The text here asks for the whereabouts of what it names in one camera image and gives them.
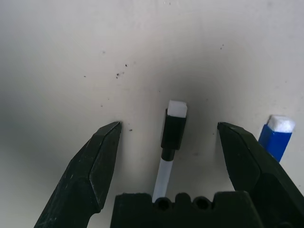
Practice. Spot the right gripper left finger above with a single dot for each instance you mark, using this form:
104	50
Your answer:
90	178

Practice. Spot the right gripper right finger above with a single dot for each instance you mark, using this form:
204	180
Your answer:
256	171

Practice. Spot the blue marker pen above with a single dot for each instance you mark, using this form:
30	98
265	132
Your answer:
275	140

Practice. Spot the black capped marker pen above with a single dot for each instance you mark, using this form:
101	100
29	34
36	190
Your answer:
173	133

